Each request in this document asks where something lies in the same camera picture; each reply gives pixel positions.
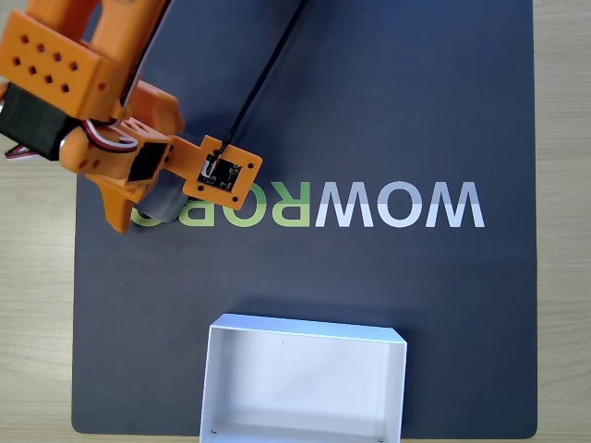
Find dark mat with WOWROBO print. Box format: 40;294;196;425
70;0;539;437

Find black camera cable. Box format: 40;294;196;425
217;0;307;161

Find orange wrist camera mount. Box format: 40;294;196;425
163;135;265;210

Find white red servo wires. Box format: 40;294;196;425
4;117;140;162

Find grey rounded square case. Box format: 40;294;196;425
137;177;187;224

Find white open cardboard box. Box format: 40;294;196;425
199;312;409;443

